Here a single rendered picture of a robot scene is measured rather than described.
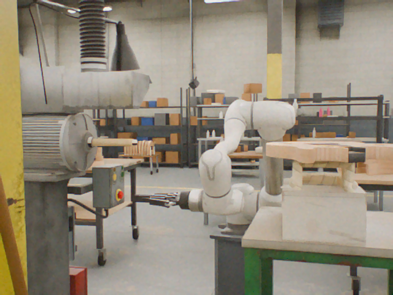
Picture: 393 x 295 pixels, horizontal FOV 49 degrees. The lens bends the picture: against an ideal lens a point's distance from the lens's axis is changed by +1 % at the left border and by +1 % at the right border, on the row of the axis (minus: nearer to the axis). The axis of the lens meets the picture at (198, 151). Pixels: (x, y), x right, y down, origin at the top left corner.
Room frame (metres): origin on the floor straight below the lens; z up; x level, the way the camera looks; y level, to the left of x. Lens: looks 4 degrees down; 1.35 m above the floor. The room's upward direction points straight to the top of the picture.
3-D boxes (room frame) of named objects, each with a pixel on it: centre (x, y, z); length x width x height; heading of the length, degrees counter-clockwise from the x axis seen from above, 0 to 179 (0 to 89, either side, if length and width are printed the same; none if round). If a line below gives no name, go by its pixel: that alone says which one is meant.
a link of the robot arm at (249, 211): (2.45, -0.25, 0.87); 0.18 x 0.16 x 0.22; 76
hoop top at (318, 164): (1.45, -0.42, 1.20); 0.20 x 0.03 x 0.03; 78
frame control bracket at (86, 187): (2.07, 0.53, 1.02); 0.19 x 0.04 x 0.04; 165
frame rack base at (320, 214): (1.50, -0.43, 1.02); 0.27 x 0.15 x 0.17; 79
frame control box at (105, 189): (2.13, 0.52, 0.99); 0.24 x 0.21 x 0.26; 75
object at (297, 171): (1.47, -0.34, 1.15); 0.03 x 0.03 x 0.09
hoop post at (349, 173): (1.43, -0.50, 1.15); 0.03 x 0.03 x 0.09
